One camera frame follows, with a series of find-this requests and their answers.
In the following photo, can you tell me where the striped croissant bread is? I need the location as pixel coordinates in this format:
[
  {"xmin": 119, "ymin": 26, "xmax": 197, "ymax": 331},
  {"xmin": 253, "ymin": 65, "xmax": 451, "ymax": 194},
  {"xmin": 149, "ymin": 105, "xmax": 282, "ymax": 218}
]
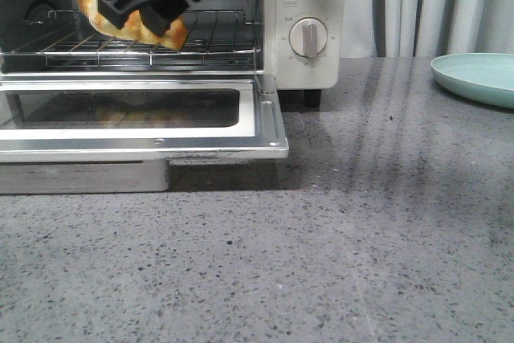
[{"xmin": 77, "ymin": 0, "xmax": 188, "ymax": 50}]

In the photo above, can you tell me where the glass oven door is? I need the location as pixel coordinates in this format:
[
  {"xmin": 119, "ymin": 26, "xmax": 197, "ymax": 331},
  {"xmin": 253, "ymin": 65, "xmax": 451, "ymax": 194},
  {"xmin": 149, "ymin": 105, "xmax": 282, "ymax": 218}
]
[{"xmin": 1, "ymin": 72, "xmax": 289, "ymax": 163}]

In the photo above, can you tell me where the white toaster oven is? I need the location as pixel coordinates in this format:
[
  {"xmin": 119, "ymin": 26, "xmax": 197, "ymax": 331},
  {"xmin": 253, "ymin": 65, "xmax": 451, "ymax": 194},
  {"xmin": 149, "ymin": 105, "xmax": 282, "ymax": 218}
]
[{"xmin": 0, "ymin": 0, "xmax": 348, "ymax": 109}]

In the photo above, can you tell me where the lower beige oven knob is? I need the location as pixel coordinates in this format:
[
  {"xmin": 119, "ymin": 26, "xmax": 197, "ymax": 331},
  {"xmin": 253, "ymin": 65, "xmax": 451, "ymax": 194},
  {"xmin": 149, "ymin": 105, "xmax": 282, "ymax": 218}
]
[{"xmin": 289, "ymin": 18, "xmax": 328, "ymax": 59}]

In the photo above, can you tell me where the grey curtain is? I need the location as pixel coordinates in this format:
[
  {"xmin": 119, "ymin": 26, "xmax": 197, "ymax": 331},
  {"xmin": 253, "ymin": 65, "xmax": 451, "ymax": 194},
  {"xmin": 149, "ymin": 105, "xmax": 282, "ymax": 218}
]
[{"xmin": 341, "ymin": 0, "xmax": 513, "ymax": 58}]

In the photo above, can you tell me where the light green plate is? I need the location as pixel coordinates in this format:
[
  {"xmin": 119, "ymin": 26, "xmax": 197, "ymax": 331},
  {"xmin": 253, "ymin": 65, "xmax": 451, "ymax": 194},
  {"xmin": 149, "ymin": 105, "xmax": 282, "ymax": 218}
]
[{"xmin": 430, "ymin": 53, "xmax": 513, "ymax": 109}]

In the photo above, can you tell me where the metal oven wire rack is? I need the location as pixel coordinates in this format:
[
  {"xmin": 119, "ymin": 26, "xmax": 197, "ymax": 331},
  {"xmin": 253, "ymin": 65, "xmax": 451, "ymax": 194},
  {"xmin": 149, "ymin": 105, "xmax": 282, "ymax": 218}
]
[{"xmin": 1, "ymin": 10, "xmax": 263, "ymax": 74}]

